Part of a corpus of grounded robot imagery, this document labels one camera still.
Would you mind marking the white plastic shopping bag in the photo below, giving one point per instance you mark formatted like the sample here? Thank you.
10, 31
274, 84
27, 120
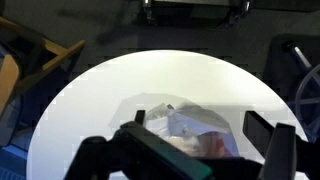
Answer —
196, 111

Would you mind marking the purple checkered cloth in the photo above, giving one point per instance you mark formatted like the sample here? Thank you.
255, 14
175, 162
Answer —
190, 126

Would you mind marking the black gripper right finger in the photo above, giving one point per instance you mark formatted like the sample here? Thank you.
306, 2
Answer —
280, 150

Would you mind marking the blue spoked wheel stand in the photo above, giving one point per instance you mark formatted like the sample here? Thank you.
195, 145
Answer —
306, 96

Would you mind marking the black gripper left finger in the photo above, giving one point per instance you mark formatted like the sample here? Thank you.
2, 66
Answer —
156, 153

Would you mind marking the wooden chair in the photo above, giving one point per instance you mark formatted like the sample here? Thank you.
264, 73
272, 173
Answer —
40, 56

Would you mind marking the metal cart frame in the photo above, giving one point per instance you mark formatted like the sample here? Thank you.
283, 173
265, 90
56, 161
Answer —
193, 6

